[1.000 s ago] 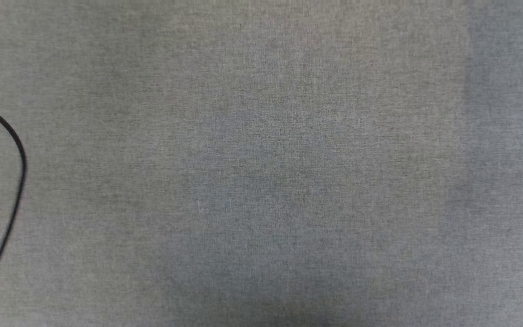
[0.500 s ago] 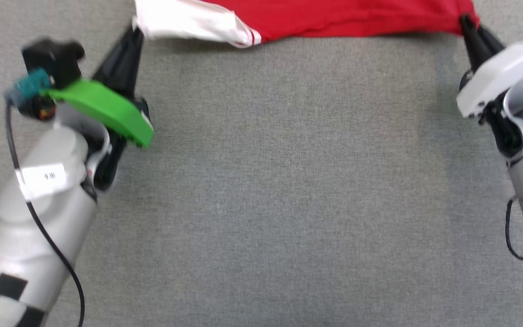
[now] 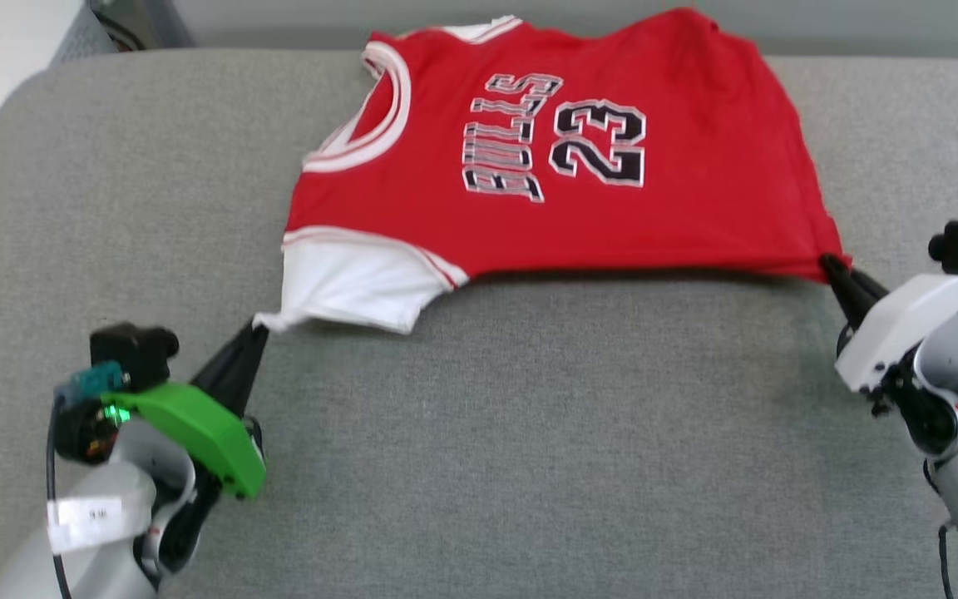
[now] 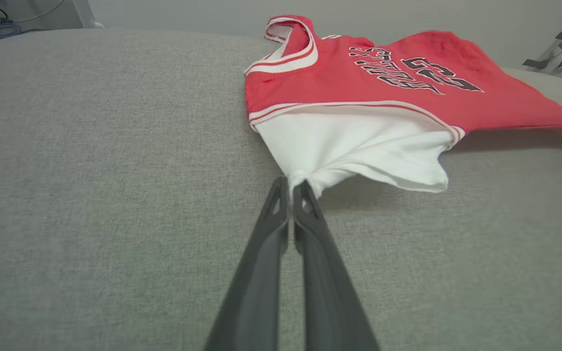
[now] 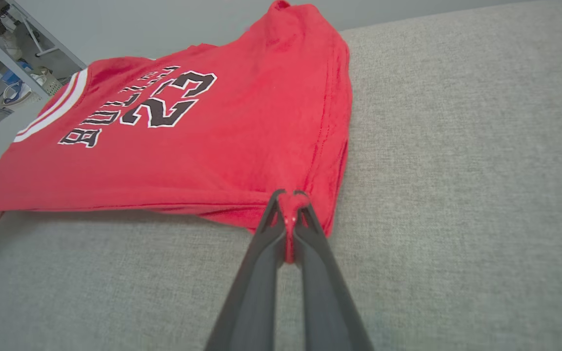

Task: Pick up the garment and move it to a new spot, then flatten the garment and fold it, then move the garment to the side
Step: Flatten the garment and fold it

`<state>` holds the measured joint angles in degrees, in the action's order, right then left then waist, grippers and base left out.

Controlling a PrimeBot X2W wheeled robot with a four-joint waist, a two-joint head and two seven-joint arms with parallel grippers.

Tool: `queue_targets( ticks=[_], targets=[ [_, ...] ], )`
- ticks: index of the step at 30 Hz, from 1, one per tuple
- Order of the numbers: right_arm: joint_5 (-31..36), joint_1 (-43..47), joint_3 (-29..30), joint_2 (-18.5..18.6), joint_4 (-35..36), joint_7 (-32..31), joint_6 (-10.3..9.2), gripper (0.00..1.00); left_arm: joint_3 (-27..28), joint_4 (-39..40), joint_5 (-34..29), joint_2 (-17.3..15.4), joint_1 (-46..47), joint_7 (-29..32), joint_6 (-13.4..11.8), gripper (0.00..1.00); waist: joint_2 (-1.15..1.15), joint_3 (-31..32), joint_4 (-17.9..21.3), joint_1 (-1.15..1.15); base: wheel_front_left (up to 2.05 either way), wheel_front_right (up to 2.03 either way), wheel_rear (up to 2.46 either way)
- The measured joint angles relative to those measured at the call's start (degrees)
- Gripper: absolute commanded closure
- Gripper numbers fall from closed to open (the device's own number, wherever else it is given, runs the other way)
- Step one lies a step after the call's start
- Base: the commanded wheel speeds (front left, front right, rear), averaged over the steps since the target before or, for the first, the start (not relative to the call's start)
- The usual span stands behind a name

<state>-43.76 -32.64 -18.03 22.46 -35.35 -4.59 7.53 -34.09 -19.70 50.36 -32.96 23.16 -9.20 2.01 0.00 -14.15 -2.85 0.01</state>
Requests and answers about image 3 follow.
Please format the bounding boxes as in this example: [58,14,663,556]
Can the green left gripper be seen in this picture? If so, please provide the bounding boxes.
[100,321,271,501]

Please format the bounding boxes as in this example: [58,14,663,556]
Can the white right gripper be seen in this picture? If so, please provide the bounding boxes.
[819,254,958,394]

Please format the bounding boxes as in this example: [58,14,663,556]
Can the red white basketball jersey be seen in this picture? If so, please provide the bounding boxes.
[253,7,853,336]

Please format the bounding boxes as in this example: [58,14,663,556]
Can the white equipment box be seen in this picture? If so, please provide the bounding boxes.
[0,0,123,210]

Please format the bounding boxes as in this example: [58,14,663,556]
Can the black cable with teal plug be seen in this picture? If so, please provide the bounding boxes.
[45,362,127,599]

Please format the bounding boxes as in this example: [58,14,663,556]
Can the white paper cable tag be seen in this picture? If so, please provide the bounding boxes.
[47,497,125,555]

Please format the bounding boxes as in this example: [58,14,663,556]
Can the grey metal post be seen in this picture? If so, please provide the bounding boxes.
[136,0,196,50]

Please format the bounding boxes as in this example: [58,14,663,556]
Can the black power cable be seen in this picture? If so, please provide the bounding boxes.
[90,0,149,52]

